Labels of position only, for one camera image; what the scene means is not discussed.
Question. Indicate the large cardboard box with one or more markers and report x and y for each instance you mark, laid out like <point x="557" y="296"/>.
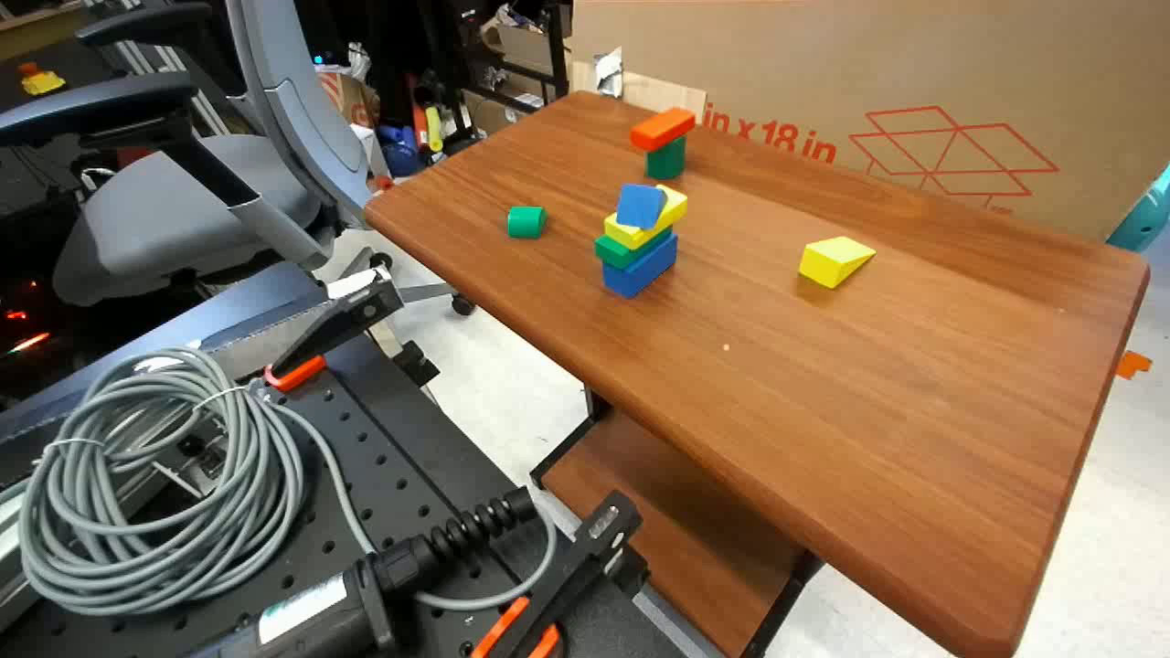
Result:
<point x="975" y="58"/>

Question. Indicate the green round block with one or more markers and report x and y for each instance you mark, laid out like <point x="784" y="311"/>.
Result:
<point x="523" y="219"/>

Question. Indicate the grey office chair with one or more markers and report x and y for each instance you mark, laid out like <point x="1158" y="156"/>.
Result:
<point x="171" y="205"/>

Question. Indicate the green flat block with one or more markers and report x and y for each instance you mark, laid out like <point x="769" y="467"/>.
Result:
<point x="619" y="252"/>

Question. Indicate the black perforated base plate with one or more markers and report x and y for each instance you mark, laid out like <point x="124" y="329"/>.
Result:
<point x="387" y="460"/>

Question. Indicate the brown wooden table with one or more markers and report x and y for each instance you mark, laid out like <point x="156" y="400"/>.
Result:
<point x="853" y="403"/>

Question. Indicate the yellow wedge block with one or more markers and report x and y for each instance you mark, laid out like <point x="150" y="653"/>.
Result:
<point x="834" y="259"/>

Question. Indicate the orange block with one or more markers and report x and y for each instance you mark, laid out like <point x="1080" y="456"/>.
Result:
<point x="663" y="129"/>

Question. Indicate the dark green square block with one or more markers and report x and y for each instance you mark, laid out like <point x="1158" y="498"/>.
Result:
<point x="668" y="159"/>

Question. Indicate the small blue block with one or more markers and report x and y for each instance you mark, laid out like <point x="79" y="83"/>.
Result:
<point x="642" y="205"/>

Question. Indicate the teal chair part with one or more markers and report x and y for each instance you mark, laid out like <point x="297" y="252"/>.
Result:
<point x="1146" y="212"/>

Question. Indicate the orange floor bracket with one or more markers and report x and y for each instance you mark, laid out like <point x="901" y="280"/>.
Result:
<point x="1136" y="364"/>

